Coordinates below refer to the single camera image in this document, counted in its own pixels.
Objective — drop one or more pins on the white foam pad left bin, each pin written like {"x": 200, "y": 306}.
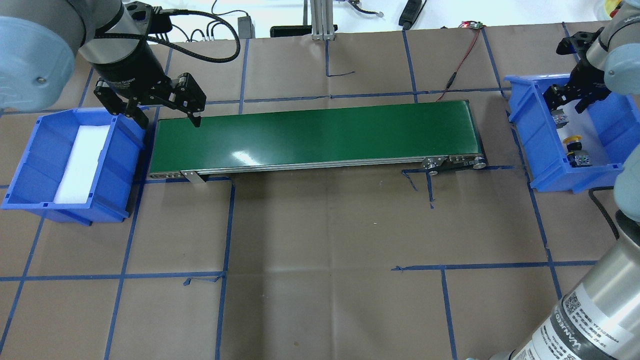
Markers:
{"x": 82, "y": 164}

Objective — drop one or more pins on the blue plastic bin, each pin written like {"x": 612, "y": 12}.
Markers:
{"x": 43, "y": 162}
{"x": 608, "y": 131}

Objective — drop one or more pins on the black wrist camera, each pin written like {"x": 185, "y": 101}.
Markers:
{"x": 579, "y": 43}
{"x": 152, "y": 20}

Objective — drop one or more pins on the yellow push button switch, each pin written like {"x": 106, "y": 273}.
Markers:
{"x": 575, "y": 154}

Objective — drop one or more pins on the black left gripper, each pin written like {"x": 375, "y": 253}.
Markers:
{"x": 128, "y": 66}

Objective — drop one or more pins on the aluminium frame post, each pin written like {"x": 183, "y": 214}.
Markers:
{"x": 322, "y": 22}

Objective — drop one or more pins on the left blue plastic bin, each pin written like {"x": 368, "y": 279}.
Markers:
{"x": 43, "y": 162}

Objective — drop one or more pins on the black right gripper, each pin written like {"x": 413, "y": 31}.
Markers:
{"x": 586, "y": 78}

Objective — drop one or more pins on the black power adapter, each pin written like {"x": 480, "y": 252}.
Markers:
{"x": 245, "y": 27}

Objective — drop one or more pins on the right blue plastic bin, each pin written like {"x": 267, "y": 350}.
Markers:
{"x": 608, "y": 131}

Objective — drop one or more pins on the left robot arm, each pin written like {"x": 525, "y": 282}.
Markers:
{"x": 40, "y": 40}

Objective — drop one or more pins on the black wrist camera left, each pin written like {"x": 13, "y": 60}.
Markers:
{"x": 152, "y": 20}

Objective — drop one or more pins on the red push button switch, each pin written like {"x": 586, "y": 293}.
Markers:
{"x": 560, "y": 118}

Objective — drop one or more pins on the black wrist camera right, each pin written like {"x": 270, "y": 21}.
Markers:
{"x": 579, "y": 43}

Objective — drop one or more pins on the green conveyor belt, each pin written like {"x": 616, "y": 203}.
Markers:
{"x": 439, "y": 135}

